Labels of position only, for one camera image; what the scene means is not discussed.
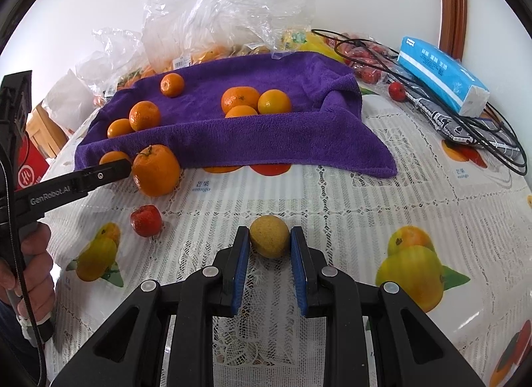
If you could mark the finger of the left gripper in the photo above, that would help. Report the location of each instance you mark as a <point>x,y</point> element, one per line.
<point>94,177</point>

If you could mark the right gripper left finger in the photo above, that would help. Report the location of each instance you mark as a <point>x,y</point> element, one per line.
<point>164,331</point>

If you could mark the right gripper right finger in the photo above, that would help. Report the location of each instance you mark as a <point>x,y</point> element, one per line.
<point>373,323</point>

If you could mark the large orange with stem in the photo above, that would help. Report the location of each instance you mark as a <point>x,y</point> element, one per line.
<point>156,171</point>

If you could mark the small red tomato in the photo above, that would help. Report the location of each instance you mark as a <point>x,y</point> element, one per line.
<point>146,221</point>

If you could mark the small orange mandarin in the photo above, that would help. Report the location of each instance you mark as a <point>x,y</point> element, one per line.
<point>274,102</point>
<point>172,85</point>

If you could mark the large orange mandarin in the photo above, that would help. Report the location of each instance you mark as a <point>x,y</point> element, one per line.
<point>239,96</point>

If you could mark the small yellow-brown fruit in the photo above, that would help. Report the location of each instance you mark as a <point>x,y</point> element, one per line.
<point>270,236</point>

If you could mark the bag of red fruits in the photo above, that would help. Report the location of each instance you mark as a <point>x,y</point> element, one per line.
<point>371,61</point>

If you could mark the person's left hand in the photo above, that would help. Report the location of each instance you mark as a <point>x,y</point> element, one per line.
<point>37,275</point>

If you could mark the red paper bag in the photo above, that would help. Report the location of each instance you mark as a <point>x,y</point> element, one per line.
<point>31,166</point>

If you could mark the wooden chair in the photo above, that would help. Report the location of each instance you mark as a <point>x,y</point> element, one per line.
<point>45,134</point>

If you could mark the white plastic bag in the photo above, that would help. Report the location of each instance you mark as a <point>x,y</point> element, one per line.
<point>69,103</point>

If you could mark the plastic bag of oranges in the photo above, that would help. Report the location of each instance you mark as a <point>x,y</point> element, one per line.
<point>121,57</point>

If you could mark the purple towel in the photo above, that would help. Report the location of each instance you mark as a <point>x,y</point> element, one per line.
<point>324,126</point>

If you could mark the plastic bag of kumquats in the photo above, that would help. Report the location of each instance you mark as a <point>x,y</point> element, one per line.
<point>197,28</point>

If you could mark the grey checked cloth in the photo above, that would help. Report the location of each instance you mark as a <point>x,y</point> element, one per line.
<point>464,130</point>

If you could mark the yellow snack package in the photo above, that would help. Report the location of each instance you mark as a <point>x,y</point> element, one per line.
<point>297,40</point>

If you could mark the red cherry tomato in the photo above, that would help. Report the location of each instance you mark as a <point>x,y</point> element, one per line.
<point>397,91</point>

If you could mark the blue tissue pack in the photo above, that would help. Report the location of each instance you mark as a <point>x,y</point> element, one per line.
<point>459,89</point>

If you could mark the brown door frame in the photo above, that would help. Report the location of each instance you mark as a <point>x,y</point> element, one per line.
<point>453,28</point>

